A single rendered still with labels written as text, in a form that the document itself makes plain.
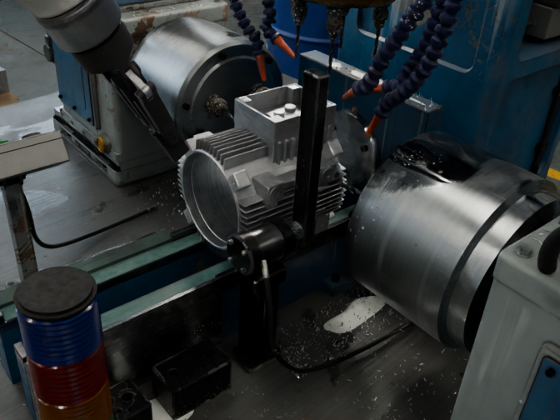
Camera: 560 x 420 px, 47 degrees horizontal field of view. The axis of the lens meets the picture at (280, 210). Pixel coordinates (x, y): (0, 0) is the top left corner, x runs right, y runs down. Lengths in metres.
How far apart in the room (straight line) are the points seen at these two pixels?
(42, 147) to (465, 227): 0.63
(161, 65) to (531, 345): 0.79
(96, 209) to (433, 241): 0.79
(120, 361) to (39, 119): 0.96
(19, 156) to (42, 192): 0.42
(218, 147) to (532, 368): 0.50
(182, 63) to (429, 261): 0.59
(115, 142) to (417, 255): 0.79
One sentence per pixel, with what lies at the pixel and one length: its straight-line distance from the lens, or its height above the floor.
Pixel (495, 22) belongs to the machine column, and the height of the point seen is 1.26.
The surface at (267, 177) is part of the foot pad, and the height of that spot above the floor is 1.07.
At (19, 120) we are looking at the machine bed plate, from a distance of 1.78.
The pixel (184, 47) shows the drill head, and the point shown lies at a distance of 1.19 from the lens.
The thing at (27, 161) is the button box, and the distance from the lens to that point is 1.04.
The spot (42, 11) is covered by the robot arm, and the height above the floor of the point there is 1.32.
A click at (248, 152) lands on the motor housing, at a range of 0.93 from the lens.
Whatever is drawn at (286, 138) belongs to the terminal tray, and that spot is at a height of 1.11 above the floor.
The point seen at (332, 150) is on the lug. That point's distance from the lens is 1.00.
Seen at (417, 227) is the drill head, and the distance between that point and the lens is 0.80.
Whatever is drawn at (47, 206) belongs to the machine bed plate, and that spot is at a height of 0.80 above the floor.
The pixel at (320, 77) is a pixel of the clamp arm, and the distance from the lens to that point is 0.81.
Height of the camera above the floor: 1.54
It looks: 33 degrees down
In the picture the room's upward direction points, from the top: 4 degrees clockwise
